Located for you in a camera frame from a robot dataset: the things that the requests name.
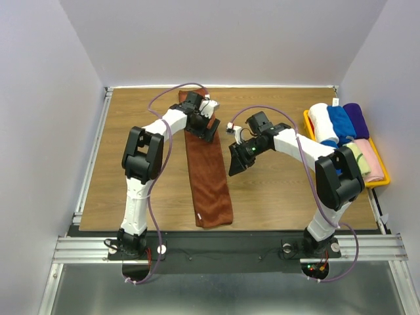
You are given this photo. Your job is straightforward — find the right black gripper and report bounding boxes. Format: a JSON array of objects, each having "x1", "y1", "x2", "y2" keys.
[{"x1": 228, "y1": 137, "x2": 269, "y2": 177}]

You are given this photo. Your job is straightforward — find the yellow plastic tray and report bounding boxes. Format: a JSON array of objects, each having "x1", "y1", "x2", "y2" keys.
[{"x1": 303, "y1": 110, "x2": 392, "y2": 190}]

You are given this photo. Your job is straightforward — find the pink rolled towel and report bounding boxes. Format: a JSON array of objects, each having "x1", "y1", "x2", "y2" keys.
[{"x1": 354, "y1": 138, "x2": 385, "y2": 182}]

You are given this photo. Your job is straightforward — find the green cream patterned towel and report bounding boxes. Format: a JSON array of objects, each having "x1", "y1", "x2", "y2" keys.
[{"x1": 345, "y1": 142, "x2": 371, "y2": 177}]

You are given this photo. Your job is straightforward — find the purple rolled towel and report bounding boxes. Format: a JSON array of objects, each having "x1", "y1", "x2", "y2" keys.
[{"x1": 343, "y1": 103, "x2": 370, "y2": 139}]

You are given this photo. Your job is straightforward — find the white rolled towel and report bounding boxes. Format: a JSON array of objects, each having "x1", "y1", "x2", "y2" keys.
[{"x1": 308, "y1": 103, "x2": 339, "y2": 144}]

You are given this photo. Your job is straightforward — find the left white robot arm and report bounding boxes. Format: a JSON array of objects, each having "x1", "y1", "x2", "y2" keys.
[{"x1": 117, "y1": 98, "x2": 220, "y2": 259}]

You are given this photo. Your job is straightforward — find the brown towel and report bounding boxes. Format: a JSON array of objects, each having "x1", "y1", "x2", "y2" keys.
[{"x1": 178, "y1": 87, "x2": 234, "y2": 228}]

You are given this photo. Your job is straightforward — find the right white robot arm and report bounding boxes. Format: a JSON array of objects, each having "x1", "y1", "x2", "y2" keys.
[{"x1": 226, "y1": 123, "x2": 365, "y2": 256}]

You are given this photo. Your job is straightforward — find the aluminium frame rail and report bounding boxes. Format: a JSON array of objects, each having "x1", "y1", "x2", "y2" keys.
[{"x1": 40, "y1": 88, "x2": 419, "y2": 314}]

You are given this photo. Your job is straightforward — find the blue rolled towel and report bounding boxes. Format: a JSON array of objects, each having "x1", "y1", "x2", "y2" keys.
[{"x1": 327, "y1": 106, "x2": 356, "y2": 146}]

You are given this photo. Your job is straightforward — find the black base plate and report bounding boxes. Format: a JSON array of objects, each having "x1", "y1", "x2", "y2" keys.
[{"x1": 108, "y1": 230, "x2": 342, "y2": 275}]

